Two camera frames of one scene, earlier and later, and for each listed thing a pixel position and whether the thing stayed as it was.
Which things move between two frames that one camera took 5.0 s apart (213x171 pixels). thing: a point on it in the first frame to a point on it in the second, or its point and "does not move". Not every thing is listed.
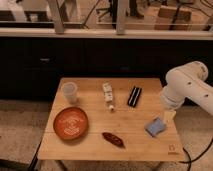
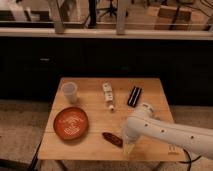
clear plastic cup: x=70 y=90 does not move
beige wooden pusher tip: x=169 y=115 to x=128 y=148
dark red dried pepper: x=114 y=139 does not move
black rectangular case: x=134 y=96 does not move
